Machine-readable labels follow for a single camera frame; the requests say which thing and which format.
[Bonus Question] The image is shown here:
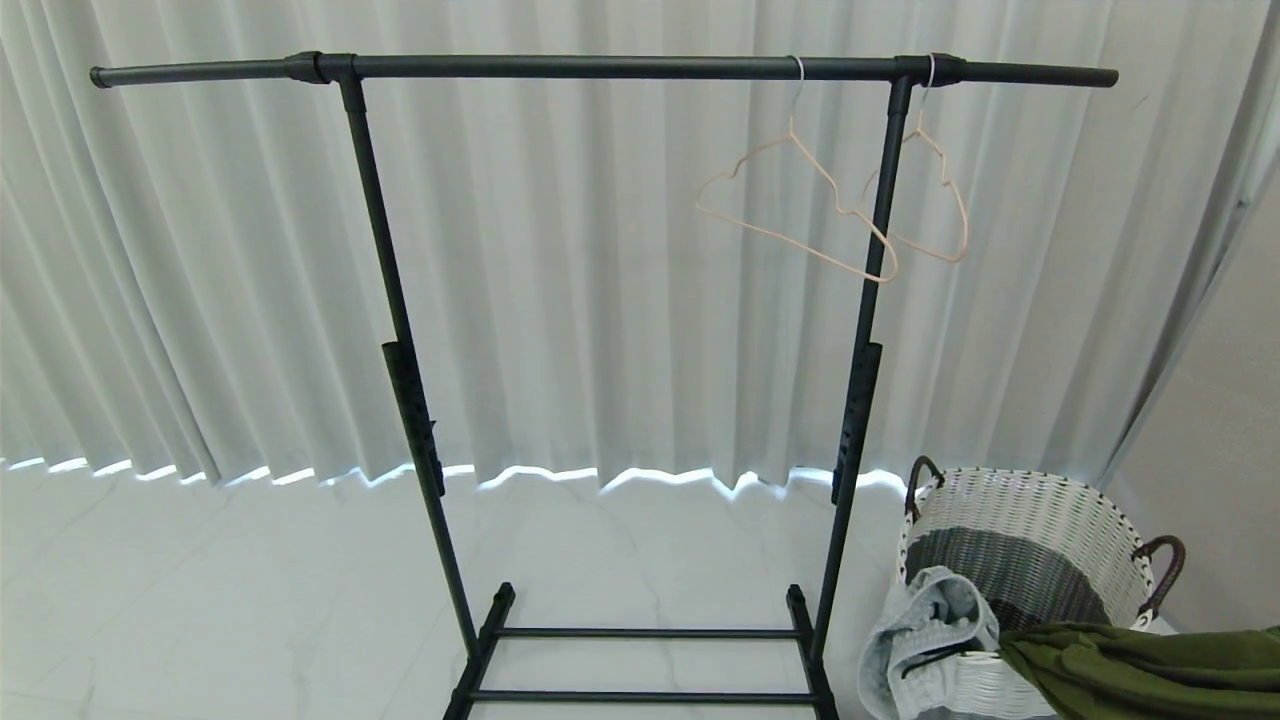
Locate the pink clothes hanger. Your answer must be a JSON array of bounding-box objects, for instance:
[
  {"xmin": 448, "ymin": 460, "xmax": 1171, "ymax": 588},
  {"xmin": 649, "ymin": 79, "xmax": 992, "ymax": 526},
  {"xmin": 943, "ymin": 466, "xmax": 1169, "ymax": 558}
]
[
  {"xmin": 860, "ymin": 55, "xmax": 971, "ymax": 264},
  {"xmin": 695, "ymin": 57, "xmax": 899, "ymax": 284}
]

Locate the green garment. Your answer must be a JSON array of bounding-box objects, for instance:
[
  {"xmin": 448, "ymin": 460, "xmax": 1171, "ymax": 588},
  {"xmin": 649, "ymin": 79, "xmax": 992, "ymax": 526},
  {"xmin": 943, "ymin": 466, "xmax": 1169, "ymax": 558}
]
[{"xmin": 1000, "ymin": 622, "xmax": 1280, "ymax": 720}]

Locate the white laundry basket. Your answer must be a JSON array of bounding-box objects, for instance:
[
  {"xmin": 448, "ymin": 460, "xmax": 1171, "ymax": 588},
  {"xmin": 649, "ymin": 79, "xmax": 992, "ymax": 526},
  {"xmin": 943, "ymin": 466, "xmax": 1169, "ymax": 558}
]
[{"xmin": 895, "ymin": 455, "xmax": 1188, "ymax": 720}]

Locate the black clothes rack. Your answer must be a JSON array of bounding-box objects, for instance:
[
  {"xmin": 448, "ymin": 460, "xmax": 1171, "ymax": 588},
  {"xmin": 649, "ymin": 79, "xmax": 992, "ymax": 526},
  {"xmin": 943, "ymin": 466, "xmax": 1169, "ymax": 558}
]
[{"xmin": 88, "ymin": 50, "xmax": 1119, "ymax": 720}]

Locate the pale grey garment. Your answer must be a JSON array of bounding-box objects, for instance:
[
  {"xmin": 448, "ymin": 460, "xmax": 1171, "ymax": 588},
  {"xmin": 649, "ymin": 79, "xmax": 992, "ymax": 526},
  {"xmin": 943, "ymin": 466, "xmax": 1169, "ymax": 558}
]
[{"xmin": 858, "ymin": 566, "xmax": 1001, "ymax": 720}]

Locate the white curtain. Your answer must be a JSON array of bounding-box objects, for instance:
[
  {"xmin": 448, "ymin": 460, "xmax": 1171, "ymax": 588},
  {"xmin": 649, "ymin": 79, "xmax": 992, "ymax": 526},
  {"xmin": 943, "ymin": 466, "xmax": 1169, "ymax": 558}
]
[{"xmin": 0, "ymin": 0, "xmax": 1280, "ymax": 491}]

